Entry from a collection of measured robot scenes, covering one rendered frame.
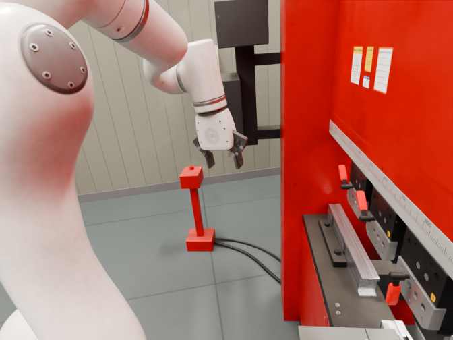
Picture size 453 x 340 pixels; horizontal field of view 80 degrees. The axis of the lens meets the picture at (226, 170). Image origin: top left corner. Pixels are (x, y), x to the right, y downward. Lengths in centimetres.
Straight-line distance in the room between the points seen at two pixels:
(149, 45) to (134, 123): 315
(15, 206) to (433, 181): 66
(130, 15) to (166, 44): 9
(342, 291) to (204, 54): 97
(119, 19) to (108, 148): 338
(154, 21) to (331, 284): 107
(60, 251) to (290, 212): 133
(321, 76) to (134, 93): 261
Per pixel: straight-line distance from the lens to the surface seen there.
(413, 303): 79
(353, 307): 117
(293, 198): 153
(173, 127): 360
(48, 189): 34
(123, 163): 383
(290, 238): 168
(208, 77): 67
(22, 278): 39
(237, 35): 146
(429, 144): 67
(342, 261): 128
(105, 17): 45
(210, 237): 268
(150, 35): 50
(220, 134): 69
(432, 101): 67
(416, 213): 72
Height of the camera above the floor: 175
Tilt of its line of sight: 24 degrees down
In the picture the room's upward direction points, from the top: 5 degrees counter-clockwise
